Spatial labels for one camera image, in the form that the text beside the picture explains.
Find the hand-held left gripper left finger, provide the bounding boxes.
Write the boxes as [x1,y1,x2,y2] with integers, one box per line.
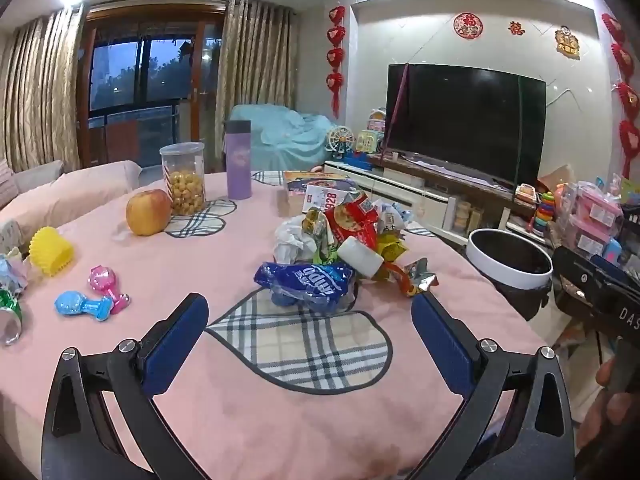
[41,292,210,480]

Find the blue toy rattle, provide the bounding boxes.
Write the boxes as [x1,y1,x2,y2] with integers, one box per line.
[54,291,114,322]

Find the person's right hand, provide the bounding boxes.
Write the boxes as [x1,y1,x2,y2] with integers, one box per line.
[575,357,619,455]

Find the stacking ring toy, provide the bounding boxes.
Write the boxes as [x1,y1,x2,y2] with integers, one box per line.
[531,190,558,236]

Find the ferris wheel toy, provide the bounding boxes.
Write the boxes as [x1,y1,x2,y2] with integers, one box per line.
[326,125,357,162]

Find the white television cabinet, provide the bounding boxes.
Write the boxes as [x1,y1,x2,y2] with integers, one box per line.
[324,152,556,248]

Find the gold red wall decoration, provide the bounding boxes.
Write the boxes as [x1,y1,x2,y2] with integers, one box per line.
[554,25,581,59]

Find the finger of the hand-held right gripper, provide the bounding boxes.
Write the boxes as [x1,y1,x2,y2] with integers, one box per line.
[551,246,610,318]

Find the round red wall decoration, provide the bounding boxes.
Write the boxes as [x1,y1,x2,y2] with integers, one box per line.
[453,11,483,40]

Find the apple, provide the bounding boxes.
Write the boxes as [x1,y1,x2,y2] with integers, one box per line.
[125,189,173,237]

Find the small colourful foil wrapper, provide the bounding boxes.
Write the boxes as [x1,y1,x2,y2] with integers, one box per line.
[387,257,441,298]

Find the colourful picture book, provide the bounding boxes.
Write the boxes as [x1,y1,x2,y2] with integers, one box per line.
[282,170,358,196]

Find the pink toy rattle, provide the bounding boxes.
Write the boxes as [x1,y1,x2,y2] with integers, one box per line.
[88,265,133,315]

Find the teal covered sofa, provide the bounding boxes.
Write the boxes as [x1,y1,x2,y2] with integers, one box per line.
[227,104,346,173]

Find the red snack wrapper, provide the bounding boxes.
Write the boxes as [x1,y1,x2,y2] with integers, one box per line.
[325,195,381,253]

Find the wooden glass balcony door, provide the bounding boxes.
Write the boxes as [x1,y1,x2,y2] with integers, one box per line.
[75,5,226,171]

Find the purple drink bottle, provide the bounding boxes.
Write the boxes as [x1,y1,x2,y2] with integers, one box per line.
[223,119,253,201]

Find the red hanging heart decoration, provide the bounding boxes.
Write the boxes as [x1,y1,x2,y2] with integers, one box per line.
[600,12,640,181]
[326,6,347,118]

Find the clear jar of snacks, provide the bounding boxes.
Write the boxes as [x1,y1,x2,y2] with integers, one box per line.
[159,142,207,217]

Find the red white carton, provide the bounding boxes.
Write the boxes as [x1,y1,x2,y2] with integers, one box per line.
[301,183,366,216]

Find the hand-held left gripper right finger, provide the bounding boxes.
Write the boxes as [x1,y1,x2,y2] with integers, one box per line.
[410,290,577,480]

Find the beige curtain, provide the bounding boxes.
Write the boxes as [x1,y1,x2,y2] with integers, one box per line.
[215,0,301,171]
[0,7,86,173]

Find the green spout pouch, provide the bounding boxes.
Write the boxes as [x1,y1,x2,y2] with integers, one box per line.
[305,207,338,265]

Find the crumpled white paper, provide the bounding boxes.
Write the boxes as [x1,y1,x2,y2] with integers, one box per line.
[274,214,321,266]

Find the pink storage boxes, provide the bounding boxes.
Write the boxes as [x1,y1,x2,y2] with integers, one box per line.
[557,180,631,261]

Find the black television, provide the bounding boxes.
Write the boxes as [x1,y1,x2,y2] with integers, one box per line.
[385,62,547,196]

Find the small pastel toy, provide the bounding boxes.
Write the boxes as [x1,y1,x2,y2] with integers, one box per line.
[0,247,32,296]

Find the round black white bin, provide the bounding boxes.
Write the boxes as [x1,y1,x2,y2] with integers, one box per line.
[465,228,555,321]

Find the white blue wrapper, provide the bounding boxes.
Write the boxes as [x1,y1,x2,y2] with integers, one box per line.
[372,199,416,233]

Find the pink sofa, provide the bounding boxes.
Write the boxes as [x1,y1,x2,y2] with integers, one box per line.
[0,160,143,241]

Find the blue snack wrapper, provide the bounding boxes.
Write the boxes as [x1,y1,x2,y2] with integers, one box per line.
[254,261,361,313]

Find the pink stick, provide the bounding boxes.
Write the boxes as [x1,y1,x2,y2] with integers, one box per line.
[380,64,411,166]

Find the white foam block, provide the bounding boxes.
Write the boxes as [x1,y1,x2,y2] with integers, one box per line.
[336,236,385,279]

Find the yellow snack wrapper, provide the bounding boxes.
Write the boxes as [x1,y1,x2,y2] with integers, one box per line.
[372,232,408,281]

